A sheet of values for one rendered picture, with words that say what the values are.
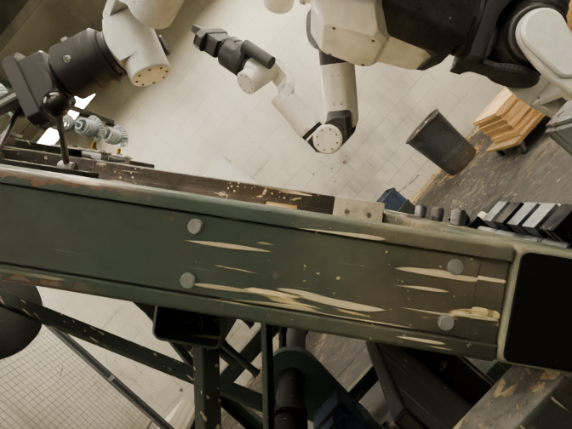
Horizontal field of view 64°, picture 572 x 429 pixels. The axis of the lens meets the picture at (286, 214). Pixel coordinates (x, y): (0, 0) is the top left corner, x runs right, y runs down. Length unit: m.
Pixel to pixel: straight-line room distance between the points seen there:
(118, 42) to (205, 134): 5.67
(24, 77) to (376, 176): 5.69
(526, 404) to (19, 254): 0.51
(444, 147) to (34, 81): 4.82
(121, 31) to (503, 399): 0.69
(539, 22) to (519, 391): 0.69
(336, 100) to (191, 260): 0.84
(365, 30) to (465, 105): 5.78
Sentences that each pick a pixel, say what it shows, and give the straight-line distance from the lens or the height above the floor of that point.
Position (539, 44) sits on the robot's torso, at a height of 0.94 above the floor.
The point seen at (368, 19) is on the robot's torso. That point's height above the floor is 1.21.
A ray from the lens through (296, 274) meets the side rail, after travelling 0.44.
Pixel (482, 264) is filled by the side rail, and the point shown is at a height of 0.92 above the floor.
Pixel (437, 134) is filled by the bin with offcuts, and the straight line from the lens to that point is 5.32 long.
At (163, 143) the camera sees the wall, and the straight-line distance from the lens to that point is 6.56.
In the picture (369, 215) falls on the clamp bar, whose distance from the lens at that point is 1.17.
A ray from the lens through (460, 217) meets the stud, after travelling 0.83.
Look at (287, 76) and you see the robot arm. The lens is 1.30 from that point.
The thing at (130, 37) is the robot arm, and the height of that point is 1.43.
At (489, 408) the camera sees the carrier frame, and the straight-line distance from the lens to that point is 0.56.
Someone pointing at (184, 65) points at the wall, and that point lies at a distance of 6.68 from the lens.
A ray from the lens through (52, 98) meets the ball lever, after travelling 0.74.
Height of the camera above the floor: 1.08
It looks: 1 degrees up
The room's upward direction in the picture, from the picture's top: 49 degrees counter-clockwise
